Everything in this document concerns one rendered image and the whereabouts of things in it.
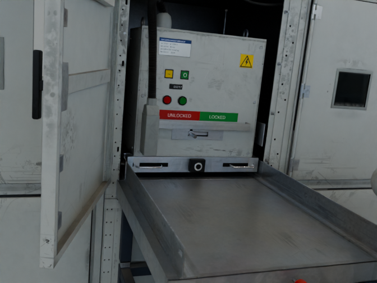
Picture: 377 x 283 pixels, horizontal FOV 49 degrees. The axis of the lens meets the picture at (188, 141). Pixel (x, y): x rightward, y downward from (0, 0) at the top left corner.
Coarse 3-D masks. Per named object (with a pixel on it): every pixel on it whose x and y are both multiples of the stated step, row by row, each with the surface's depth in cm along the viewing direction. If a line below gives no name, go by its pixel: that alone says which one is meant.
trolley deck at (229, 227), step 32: (128, 192) 137; (160, 192) 140; (192, 192) 143; (224, 192) 147; (256, 192) 150; (192, 224) 116; (224, 224) 118; (256, 224) 120; (288, 224) 123; (320, 224) 125; (160, 256) 96; (192, 256) 98; (224, 256) 99; (256, 256) 101; (288, 256) 102; (320, 256) 104; (352, 256) 105
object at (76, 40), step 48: (48, 0) 77; (96, 0) 112; (48, 48) 78; (96, 48) 120; (48, 96) 80; (96, 96) 126; (48, 144) 82; (96, 144) 132; (48, 192) 84; (96, 192) 136; (48, 240) 86
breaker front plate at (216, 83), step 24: (144, 48) 146; (192, 48) 151; (216, 48) 154; (240, 48) 157; (264, 48) 160; (144, 72) 148; (192, 72) 153; (216, 72) 156; (240, 72) 159; (144, 96) 150; (192, 96) 155; (216, 96) 158; (240, 96) 162; (168, 120) 155; (192, 120) 158; (240, 120) 164; (168, 144) 157; (192, 144) 160; (216, 144) 163; (240, 144) 166
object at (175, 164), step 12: (132, 156) 153; (144, 156) 154; (156, 156) 156; (252, 156) 171; (132, 168) 153; (144, 168) 155; (156, 168) 156; (168, 168) 158; (180, 168) 159; (216, 168) 164; (228, 168) 166; (240, 168) 167; (252, 168) 169
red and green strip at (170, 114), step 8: (160, 112) 153; (168, 112) 154; (176, 112) 155; (184, 112) 156; (192, 112) 157; (200, 112) 158; (208, 112) 159; (216, 112) 160; (200, 120) 159; (208, 120) 160; (216, 120) 161; (224, 120) 162; (232, 120) 163
